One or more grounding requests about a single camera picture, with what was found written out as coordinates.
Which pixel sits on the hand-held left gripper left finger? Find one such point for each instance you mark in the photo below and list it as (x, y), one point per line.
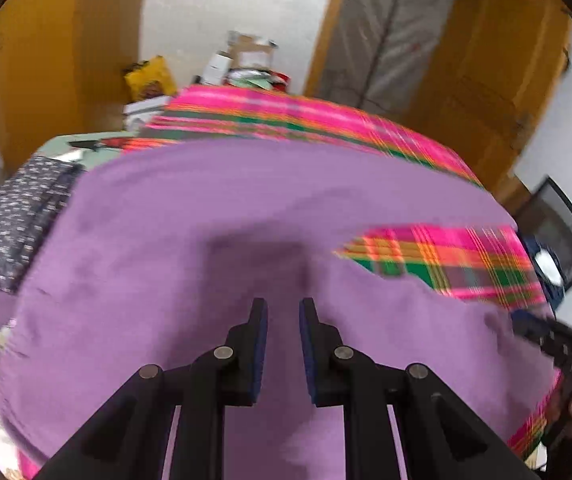
(262, 347)

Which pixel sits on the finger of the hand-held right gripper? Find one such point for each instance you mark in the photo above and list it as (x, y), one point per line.
(550, 337)

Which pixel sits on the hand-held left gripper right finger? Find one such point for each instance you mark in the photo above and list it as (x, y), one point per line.
(306, 347)

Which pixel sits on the purple fleece garment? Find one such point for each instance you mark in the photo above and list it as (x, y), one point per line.
(191, 260)

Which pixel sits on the black mesh office chair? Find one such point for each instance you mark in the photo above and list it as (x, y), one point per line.
(560, 215)

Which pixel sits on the pink plaid bed sheet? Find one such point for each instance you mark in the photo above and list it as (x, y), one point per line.
(291, 115)

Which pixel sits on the dark dotted cloth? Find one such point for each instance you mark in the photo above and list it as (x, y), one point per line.
(21, 215)

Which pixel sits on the pale side table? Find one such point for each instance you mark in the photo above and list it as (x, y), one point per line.
(61, 147)

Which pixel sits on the small white box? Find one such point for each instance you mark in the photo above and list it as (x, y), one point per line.
(216, 67)

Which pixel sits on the wooden door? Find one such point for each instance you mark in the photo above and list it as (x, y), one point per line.
(490, 60)

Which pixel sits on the yellow box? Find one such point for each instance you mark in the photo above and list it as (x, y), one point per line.
(151, 80)

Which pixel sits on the brown cardboard box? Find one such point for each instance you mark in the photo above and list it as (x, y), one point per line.
(253, 50)

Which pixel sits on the clear plastic zip curtain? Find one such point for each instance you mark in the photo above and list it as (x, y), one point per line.
(390, 35)

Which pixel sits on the wooden wardrobe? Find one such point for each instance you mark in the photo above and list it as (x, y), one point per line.
(56, 60)

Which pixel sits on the wooden door frame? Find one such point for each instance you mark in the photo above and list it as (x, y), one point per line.
(328, 30)

